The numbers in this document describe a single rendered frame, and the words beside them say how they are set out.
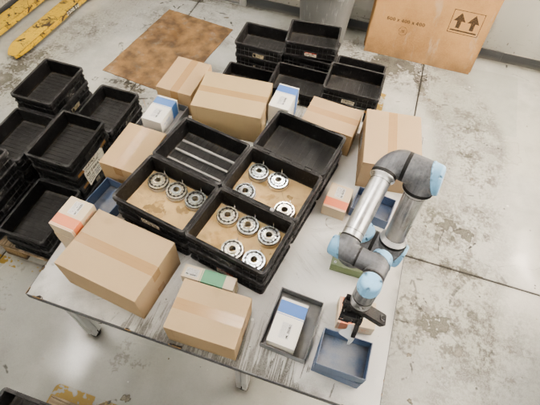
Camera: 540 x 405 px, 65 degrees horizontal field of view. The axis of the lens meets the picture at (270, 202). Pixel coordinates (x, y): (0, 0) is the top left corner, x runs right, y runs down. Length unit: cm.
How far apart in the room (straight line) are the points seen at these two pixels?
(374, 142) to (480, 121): 193
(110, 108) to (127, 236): 152
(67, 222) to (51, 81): 162
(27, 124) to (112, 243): 161
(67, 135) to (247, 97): 123
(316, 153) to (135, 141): 95
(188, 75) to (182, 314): 147
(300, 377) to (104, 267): 93
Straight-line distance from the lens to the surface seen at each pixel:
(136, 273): 187
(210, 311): 180
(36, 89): 345
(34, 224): 297
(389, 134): 239
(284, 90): 256
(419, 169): 161
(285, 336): 183
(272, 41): 380
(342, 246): 149
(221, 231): 199
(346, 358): 187
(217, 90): 252
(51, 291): 219
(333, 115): 248
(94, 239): 200
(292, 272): 204
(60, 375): 281
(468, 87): 444
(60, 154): 295
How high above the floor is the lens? 254
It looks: 55 degrees down
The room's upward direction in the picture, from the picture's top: 4 degrees clockwise
